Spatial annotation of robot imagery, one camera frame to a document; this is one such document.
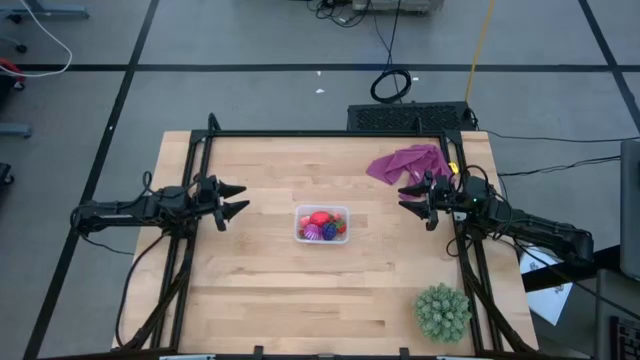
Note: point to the black keyboard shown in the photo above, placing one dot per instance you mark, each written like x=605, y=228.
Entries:
x=627, y=340

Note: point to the black side desk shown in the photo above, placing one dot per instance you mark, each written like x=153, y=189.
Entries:
x=600, y=260

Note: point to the grey side desk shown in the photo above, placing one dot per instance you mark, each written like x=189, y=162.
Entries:
x=617, y=305

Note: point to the white frame bracket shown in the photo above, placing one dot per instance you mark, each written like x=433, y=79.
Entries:
x=187, y=357
x=457, y=357

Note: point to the black computer case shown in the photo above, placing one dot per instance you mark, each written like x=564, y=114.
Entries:
x=410, y=117

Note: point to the grey monitor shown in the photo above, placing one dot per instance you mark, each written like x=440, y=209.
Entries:
x=631, y=210

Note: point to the black caster wheel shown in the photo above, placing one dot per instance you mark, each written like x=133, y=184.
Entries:
x=21, y=48

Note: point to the black floor item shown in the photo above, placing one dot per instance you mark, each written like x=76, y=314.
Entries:
x=4, y=174

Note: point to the green spiky artificial plant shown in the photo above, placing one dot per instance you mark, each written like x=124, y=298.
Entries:
x=442, y=312

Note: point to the red floor item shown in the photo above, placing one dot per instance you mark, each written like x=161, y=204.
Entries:
x=10, y=67

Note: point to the black table clamp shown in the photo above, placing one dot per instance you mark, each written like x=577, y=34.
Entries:
x=258, y=351
x=404, y=352

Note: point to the black aluminium table frame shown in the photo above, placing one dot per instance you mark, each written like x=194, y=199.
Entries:
x=325, y=134

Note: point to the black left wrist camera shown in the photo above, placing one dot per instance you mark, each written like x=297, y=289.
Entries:
x=206, y=189

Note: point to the purple grape bunch toy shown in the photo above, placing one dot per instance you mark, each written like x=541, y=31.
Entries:
x=328, y=231

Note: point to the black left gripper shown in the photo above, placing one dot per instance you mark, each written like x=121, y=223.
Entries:
x=216, y=205

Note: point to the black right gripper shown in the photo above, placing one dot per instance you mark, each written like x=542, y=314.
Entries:
x=434, y=210

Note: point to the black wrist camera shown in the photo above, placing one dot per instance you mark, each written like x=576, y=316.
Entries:
x=206, y=189
x=444, y=190

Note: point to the clear plastic tupperware container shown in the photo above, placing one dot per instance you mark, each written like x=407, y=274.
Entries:
x=298, y=212

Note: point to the large red fruit toy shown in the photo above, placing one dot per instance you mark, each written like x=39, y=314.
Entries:
x=320, y=218

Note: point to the magenta cloth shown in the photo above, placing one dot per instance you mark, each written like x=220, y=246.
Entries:
x=405, y=162

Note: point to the white paper sheet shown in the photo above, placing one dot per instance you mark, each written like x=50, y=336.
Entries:
x=547, y=295

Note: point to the small yellow object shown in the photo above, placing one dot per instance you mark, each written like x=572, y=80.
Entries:
x=453, y=167

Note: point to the grey desk foot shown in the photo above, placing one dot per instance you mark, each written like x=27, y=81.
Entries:
x=50, y=11
x=15, y=130

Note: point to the grey floor device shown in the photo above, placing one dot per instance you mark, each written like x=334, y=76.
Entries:
x=397, y=5

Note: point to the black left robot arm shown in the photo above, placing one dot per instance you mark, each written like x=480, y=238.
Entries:
x=125, y=210

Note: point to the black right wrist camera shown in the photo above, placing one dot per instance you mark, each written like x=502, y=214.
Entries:
x=444, y=190

